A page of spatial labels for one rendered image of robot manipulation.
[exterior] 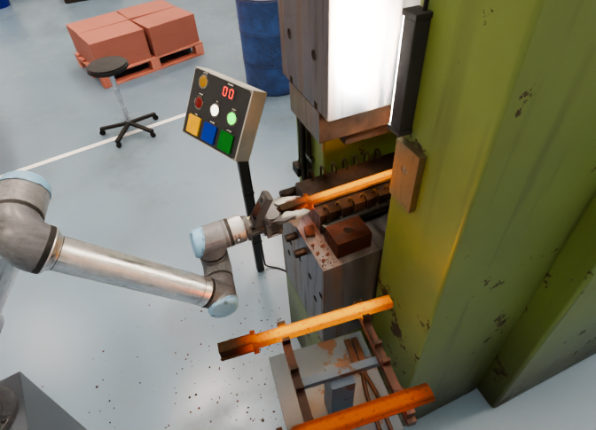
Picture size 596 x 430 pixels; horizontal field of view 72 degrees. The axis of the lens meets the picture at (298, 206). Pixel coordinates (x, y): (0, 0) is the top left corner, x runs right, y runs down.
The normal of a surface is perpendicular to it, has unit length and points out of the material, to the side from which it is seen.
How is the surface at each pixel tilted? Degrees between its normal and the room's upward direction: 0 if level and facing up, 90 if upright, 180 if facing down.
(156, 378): 0
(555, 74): 90
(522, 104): 90
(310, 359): 0
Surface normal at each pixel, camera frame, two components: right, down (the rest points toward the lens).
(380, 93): 0.39, 0.62
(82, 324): -0.04, -0.73
